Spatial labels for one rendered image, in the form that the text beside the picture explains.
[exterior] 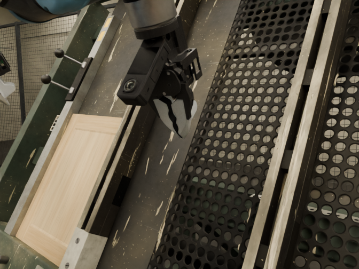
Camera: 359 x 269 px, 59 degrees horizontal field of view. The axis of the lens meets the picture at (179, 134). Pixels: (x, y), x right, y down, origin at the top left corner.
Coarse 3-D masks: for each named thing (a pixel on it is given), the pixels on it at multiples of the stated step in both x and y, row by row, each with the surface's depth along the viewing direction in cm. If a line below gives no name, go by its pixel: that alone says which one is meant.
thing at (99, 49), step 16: (112, 16) 135; (112, 32) 134; (96, 48) 131; (96, 64) 130; (80, 96) 125; (64, 112) 124; (64, 128) 121; (48, 144) 120; (48, 160) 118; (32, 176) 117; (32, 192) 114; (16, 208) 114; (16, 224) 111
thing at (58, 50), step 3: (54, 51) 124; (57, 51) 123; (60, 51) 124; (63, 51) 125; (54, 54) 124; (57, 54) 124; (60, 54) 124; (63, 54) 125; (57, 57) 125; (60, 57) 125; (66, 57) 126; (69, 57) 126; (72, 60) 127; (75, 60) 127; (78, 63) 127; (81, 63) 128; (84, 63) 127; (81, 66) 127; (84, 66) 127
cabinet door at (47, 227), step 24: (72, 120) 122; (96, 120) 112; (120, 120) 104; (72, 144) 115; (96, 144) 107; (48, 168) 117; (72, 168) 109; (96, 168) 101; (48, 192) 111; (72, 192) 103; (48, 216) 105; (72, 216) 98; (24, 240) 107; (48, 240) 99
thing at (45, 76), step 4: (44, 76) 120; (48, 76) 121; (44, 80) 120; (48, 80) 121; (56, 84) 123; (60, 84) 124; (64, 88) 124; (68, 88) 125; (72, 88) 124; (68, 92) 125; (72, 92) 124
